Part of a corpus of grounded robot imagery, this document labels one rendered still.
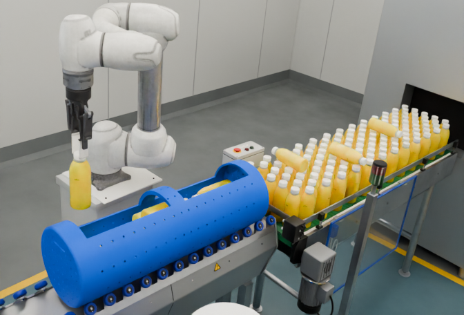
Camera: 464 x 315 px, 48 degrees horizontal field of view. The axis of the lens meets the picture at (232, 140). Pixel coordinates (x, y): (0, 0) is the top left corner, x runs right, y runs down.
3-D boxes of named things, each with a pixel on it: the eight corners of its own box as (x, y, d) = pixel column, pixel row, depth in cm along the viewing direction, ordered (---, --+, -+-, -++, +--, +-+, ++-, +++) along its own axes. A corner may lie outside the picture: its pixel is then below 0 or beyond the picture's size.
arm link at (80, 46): (55, 71, 151) (101, 75, 153) (52, 17, 145) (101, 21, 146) (64, 60, 161) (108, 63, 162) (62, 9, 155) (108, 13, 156)
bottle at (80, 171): (73, 198, 181) (72, 150, 173) (94, 201, 181) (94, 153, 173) (66, 209, 175) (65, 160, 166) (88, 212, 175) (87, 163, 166)
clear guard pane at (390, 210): (313, 304, 262) (331, 223, 242) (395, 247, 314) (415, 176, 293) (314, 305, 262) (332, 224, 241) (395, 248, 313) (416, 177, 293)
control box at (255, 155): (221, 167, 268) (223, 149, 264) (248, 157, 281) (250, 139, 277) (235, 175, 262) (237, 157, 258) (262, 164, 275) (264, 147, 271)
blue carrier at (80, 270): (42, 280, 189) (37, 212, 177) (221, 204, 246) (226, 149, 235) (83, 325, 171) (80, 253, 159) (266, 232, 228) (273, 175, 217)
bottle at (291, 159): (297, 170, 247) (268, 155, 259) (304, 175, 252) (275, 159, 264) (305, 157, 247) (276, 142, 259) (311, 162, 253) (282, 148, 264)
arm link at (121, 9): (90, 2, 195) (128, 5, 196) (99, -4, 212) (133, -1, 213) (90, 37, 200) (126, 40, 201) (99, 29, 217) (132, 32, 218)
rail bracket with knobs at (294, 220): (277, 236, 236) (280, 217, 231) (288, 231, 240) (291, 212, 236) (294, 247, 229) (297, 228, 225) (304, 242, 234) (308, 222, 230)
